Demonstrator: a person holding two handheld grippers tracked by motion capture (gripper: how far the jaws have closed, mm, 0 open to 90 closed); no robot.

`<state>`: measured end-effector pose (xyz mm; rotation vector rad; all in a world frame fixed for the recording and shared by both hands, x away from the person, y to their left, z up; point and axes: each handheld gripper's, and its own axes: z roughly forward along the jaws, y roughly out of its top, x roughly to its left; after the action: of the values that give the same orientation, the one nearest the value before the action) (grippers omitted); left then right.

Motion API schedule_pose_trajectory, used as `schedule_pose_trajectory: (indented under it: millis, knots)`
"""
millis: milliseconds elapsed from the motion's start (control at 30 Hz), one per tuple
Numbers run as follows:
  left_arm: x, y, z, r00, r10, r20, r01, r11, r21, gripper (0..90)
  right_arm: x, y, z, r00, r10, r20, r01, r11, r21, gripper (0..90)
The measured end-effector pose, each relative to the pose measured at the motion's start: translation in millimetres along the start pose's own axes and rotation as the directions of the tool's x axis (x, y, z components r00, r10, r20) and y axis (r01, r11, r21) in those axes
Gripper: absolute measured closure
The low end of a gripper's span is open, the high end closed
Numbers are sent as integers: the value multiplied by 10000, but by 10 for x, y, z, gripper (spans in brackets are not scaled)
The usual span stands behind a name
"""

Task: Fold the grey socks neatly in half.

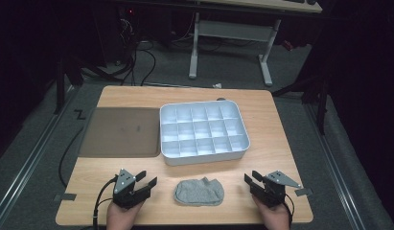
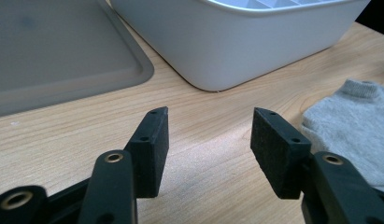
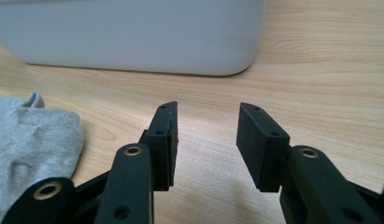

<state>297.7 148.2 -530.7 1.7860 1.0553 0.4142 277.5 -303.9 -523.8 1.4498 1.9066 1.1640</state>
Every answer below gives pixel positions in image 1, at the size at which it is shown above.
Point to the white-legged wooden desk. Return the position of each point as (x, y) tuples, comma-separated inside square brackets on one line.
[(233, 30)]

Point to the white divided storage box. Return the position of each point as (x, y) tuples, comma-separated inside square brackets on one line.
[(204, 131)]

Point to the person's right hand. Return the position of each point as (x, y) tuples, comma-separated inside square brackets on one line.
[(274, 218)]

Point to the grey tape piece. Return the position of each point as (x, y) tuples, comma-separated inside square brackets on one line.
[(304, 191), (65, 197)]

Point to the grey sock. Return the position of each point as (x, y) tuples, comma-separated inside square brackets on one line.
[(199, 192)]

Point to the metal floor rail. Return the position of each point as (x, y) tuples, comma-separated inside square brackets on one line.
[(28, 163), (335, 169)]

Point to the small white crumpled scrap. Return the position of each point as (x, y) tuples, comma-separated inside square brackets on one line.
[(217, 85)]

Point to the black metal stand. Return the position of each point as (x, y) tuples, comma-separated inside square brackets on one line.
[(61, 86), (316, 92)]

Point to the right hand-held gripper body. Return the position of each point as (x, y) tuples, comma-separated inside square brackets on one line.
[(274, 191)]

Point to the dark rimmed mat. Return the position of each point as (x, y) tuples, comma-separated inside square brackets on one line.
[(121, 132)]

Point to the person's left hand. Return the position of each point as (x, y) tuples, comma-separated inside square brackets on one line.
[(121, 218)]

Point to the black zigzag tape mark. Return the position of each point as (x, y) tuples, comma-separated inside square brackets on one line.
[(79, 114)]

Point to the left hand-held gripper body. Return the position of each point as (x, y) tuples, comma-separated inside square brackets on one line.
[(124, 185)]

